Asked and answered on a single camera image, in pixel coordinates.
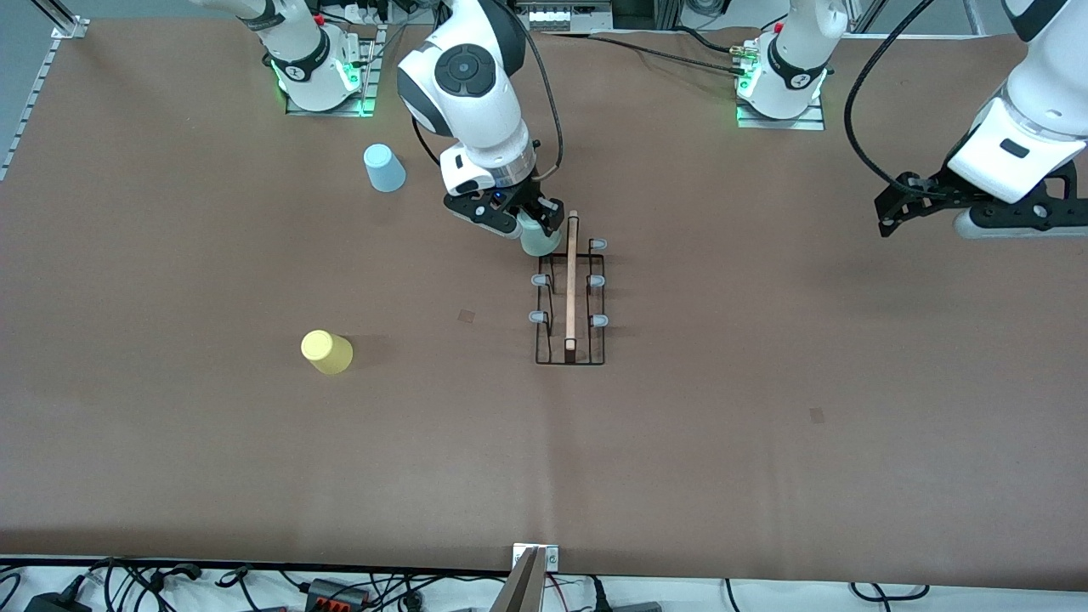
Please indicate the yellow plastic cup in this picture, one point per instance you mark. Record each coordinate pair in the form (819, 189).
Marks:
(326, 352)

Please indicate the white power strip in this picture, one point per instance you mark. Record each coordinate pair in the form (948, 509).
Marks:
(552, 15)

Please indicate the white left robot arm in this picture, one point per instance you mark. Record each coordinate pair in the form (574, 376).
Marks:
(1037, 110)

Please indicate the black and orange adapter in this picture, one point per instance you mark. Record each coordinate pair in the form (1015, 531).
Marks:
(336, 595)

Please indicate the black floor plug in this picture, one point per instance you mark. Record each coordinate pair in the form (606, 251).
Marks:
(633, 608)

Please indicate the aluminium camera mount profile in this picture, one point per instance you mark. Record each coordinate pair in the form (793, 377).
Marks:
(523, 591)

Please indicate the aluminium table edge rail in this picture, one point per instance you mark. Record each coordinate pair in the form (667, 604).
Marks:
(36, 93)

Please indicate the light blue plastic cup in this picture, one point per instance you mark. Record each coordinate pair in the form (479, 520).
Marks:
(384, 170)

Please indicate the pale green plastic cup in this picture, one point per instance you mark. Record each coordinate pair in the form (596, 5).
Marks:
(537, 245)

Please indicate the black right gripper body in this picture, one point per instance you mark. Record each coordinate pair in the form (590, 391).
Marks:
(529, 199)

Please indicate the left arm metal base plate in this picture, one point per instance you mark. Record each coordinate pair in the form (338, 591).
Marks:
(782, 124)

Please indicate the black power adapter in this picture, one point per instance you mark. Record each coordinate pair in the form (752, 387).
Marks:
(55, 605)

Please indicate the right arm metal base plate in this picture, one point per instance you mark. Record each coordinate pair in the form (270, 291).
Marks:
(340, 111)

